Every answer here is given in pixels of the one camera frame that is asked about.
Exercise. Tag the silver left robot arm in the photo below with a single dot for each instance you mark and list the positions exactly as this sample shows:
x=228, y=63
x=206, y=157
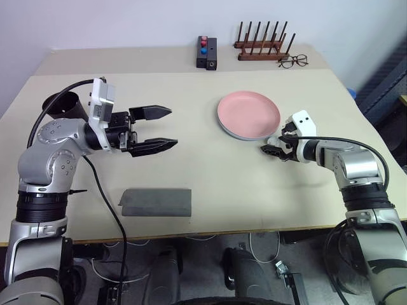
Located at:
x=47, y=159

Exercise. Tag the metal caster bracket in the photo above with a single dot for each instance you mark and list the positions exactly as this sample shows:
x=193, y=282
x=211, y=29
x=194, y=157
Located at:
x=281, y=268

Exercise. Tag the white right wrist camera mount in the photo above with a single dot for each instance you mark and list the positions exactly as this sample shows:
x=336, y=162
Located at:
x=303, y=124

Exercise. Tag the thin dark-framed eyeglasses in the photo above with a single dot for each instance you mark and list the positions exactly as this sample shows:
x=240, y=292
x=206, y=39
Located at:
x=300, y=60

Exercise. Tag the dark curved rim under table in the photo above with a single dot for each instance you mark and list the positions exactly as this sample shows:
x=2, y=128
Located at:
x=206, y=301

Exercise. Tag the dark ribbed furniture side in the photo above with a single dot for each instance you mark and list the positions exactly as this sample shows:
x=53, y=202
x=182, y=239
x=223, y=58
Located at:
x=388, y=95

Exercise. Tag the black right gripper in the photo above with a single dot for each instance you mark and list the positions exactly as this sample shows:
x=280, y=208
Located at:
x=287, y=143

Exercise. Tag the black plastic cup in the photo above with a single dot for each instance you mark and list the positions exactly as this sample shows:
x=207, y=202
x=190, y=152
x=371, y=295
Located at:
x=73, y=106

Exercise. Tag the black box with round socket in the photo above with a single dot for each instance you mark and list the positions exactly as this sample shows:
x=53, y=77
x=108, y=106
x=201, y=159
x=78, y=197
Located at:
x=212, y=52

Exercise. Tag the pink plate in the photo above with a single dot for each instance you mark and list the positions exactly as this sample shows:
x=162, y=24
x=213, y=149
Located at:
x=248, y=111

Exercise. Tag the blue round object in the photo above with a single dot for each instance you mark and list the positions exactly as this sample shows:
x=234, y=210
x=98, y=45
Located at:
x=352, y=92

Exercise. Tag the black bar under table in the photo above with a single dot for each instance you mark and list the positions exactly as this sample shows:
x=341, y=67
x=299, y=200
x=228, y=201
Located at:
x=297, y=289

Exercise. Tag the dark rounded shape under table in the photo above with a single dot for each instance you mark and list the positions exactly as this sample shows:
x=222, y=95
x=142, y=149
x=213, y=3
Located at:
x=165, y=273
x=245, y=276

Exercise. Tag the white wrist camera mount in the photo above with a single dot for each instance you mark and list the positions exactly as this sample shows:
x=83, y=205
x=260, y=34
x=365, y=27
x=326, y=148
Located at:
x=100, y=98
x=303, y=124

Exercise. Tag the brown wooden peg rack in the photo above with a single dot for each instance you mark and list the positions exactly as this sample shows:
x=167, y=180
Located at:
x=260, y=57

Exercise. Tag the grey cloth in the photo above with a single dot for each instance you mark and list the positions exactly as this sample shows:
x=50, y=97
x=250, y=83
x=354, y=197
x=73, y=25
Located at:
x=159, y=203

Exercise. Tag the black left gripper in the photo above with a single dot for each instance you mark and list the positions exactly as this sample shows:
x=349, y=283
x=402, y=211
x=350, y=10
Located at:
x=122, y=133

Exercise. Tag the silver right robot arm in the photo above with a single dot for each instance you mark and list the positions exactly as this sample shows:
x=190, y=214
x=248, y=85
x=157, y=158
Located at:
x=359, y=165

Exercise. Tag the black box with coloured buttons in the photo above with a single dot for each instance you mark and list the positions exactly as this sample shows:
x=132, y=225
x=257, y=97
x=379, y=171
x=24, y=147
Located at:
x=200, y=60

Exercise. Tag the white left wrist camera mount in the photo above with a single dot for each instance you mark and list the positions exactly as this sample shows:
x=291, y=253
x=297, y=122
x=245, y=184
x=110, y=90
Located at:
x=100, y=98

